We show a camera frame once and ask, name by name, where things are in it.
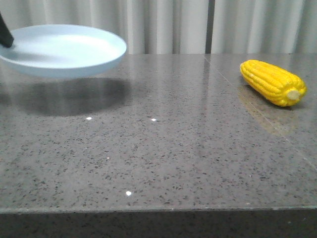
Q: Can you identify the black gripper finger at plate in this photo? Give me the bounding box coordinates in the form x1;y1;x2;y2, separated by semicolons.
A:
0;14;14;48

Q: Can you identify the light blue round plate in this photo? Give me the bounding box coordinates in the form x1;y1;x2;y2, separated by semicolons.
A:
0;24;127;78

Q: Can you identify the yellow corn cob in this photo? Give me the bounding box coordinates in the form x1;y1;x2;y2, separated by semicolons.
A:
240;59;307;107

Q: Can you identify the white curtain left panel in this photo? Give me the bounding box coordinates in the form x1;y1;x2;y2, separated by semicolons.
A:
0;0;214;55

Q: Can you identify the white curtain panel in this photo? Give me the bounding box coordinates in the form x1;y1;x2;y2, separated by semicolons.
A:
0;0;214;55
211;0;317;54

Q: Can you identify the white curtain right panel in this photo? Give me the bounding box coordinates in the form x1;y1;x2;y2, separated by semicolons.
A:
211;0;317;54

